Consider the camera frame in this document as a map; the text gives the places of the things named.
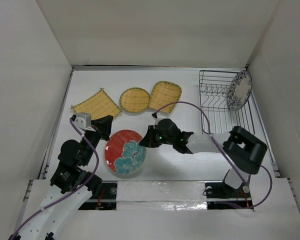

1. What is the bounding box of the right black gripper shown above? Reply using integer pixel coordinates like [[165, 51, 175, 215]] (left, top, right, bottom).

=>
[[139, 124, 175, 148]]

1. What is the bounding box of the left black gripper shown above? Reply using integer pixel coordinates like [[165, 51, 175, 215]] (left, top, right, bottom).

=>
[[81, 114, 113, 165]]

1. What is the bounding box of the red teal floral plate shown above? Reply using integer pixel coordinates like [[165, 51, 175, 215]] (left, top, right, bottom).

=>
[[104, 129, 147, 176]]

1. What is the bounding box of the scoop-shaped bamboo tray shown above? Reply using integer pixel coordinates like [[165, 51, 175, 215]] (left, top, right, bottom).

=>
[[148, 81, 182, 111]]

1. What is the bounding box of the blue white floral plate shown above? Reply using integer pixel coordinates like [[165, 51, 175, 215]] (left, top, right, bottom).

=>
[[226, 70, 252, 111]]

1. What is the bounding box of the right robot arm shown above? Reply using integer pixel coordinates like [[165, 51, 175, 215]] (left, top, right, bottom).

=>
[[139, 118, 268, 197]]

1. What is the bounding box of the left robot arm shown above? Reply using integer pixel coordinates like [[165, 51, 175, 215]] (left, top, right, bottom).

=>
[[10, 112, 114, 240]]

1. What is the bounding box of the square bamboo tray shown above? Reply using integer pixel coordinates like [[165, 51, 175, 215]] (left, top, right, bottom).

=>
[[70, 88, 122, 120]]

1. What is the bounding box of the round bamboo tray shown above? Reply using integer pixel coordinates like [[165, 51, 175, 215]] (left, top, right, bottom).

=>
[[119, 87, 150, 114]]

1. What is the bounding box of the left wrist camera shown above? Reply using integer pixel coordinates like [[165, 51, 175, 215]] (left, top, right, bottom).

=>
[[73, 112, 94, 131]]

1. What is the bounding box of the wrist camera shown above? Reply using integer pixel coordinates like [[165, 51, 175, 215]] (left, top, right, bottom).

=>
[[73, 112, 94, 131], [151, 112, 162, 119]]

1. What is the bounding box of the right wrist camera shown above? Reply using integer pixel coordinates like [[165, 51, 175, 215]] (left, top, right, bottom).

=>
[[151, 112, 162, 119]]

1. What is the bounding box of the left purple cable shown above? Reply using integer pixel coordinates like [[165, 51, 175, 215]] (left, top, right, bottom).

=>
[[8, 117, 101, 240]]

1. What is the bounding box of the purple cable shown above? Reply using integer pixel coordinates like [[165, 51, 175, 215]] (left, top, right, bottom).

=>
[[8, 117, 101, 240], [152, 101, 274, 210]]

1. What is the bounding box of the black wire dish rack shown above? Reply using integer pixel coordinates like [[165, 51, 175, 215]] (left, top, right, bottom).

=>
[[198, 70, 256, 135]]

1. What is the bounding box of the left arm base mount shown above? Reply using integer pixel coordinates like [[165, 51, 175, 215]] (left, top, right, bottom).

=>
[[79, 181, 118, 211]]

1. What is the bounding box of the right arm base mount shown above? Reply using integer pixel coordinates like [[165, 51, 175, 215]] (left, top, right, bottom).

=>
[[202, 171, 253, 210]]

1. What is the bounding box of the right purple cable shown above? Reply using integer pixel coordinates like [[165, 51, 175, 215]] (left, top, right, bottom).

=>
[[152, 101, 274, 210]]

